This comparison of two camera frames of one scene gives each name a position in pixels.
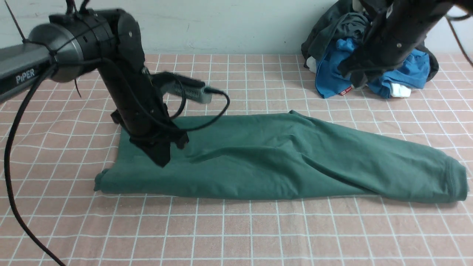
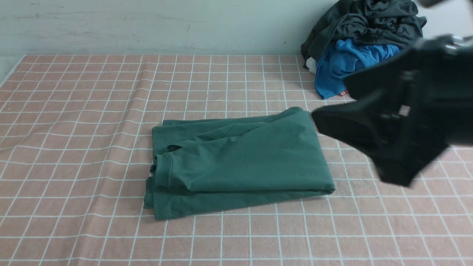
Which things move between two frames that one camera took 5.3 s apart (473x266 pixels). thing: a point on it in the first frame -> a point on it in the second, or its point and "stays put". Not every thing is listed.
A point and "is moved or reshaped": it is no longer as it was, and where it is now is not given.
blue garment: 414,70 stays put
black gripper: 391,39 -> 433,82
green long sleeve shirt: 287,154 is moved or reshaped
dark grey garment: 345,19 stays put
